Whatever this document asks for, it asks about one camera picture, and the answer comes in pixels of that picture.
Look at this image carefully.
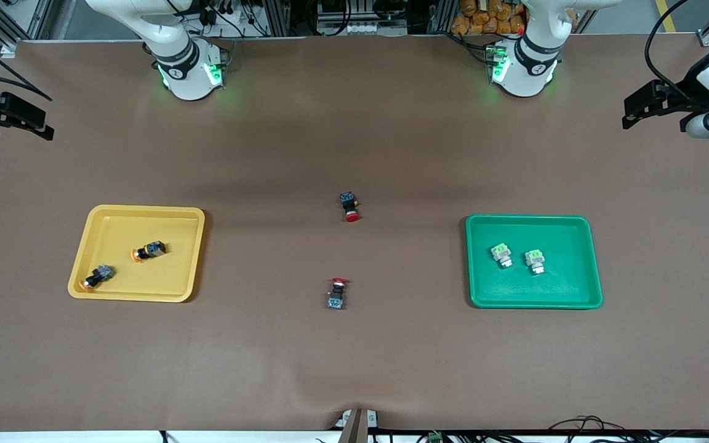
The metal table clamp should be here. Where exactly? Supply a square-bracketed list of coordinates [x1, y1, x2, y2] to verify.
[335, 408, 380, 443]

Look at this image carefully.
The black cable bundle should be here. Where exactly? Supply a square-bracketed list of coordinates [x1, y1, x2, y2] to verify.
[545, 415, 709, 443]

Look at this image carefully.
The green plastic tray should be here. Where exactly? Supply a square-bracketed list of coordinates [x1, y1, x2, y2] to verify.
[465, 214, 604, 309]

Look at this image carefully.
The red push button switch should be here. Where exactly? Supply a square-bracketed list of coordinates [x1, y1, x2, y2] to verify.
[327, 277, 350, 309]
[339, 192, 361, 223]

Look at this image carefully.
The bag of orange snacks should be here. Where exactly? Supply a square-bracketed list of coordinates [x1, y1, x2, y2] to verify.
[451, 0, 526, 35]

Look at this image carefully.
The yellow plastic tray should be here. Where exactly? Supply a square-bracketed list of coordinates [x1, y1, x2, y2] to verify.
[68, 204, 206, 303]

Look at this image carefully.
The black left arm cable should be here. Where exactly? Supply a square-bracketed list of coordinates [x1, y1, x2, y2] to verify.
[644, 0, 703, 94]

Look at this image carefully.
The white power strip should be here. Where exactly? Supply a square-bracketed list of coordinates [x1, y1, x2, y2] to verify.
[322, 21, 406, 36]

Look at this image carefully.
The orange push button switch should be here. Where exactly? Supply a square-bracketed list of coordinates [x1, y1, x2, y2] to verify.
[80, 264, 116, 290]
[131, 241, 168, 264]

